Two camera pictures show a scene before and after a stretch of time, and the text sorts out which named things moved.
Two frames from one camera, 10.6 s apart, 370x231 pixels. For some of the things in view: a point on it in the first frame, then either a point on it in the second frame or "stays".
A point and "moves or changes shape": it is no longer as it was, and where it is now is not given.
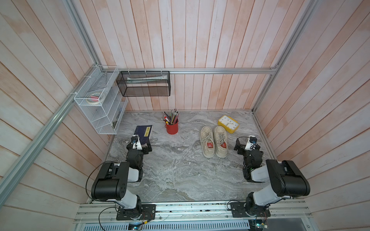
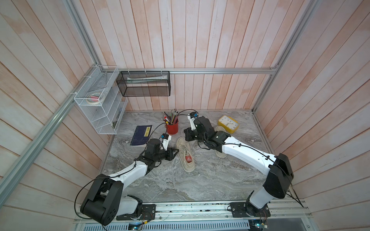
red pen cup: (172, 129) stays
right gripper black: (238, 146) → (188, 132)
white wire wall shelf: (100, 98) stays
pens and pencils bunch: (173, 119) stays
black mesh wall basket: (144, 83) stays
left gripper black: (145, 150) → (170, 153)
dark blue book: (143, 132) stays
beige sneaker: (206, 135) moves or changes shape
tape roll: (95, 98) stays
